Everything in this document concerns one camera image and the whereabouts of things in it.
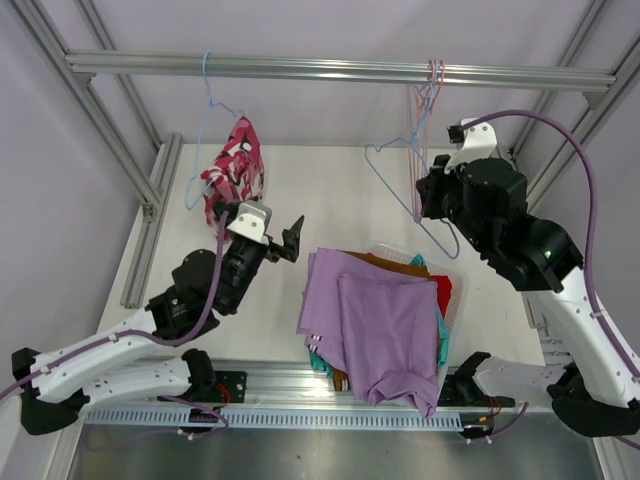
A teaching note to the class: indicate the blue wire hanger floral trousers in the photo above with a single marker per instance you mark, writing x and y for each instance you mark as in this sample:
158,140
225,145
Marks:
190,202

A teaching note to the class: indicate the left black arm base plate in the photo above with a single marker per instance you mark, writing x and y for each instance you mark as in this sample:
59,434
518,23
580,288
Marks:
230,387

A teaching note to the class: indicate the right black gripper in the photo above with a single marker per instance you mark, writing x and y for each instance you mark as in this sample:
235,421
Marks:
430,186

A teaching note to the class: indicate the aluminium frame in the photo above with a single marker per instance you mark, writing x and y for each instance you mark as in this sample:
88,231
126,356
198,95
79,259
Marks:
592,35
153,191

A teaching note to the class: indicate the aluminium hanging rail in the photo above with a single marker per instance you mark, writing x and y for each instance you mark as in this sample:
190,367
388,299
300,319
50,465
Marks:
258,67

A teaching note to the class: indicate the white plastic basket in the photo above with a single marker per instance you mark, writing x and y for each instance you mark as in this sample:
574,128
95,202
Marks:
455,309

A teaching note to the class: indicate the aluminium frame right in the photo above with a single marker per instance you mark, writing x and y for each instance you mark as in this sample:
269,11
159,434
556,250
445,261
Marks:
592,35

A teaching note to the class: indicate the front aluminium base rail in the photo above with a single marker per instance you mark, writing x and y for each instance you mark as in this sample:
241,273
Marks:
280,387

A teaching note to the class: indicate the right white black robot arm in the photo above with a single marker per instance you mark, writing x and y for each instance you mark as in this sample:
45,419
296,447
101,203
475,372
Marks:
597,393

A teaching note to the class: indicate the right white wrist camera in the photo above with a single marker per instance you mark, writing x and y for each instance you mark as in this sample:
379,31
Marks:
474,140

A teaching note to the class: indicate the aluminium frame left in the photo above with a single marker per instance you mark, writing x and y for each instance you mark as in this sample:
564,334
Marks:
153,191

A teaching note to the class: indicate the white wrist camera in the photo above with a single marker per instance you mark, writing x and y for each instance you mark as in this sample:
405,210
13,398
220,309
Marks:
251,221
474,140

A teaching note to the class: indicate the pink floral trousers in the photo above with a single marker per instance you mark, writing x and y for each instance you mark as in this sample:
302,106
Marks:
238,171

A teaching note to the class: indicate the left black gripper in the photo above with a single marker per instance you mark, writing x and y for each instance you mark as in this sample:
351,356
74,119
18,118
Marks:
290,239

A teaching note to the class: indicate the white slotted cable duct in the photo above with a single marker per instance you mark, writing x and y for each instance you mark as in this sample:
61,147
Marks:
267,418

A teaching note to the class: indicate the red trousers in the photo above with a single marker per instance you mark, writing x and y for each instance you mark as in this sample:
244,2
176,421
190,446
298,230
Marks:
444,291

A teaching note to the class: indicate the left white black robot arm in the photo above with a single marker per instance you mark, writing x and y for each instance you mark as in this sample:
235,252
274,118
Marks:
190,308

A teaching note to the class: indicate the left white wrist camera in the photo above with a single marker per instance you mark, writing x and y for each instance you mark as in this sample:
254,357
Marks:
251,221

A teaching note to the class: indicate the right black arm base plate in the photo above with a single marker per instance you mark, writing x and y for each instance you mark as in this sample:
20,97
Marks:
462,392

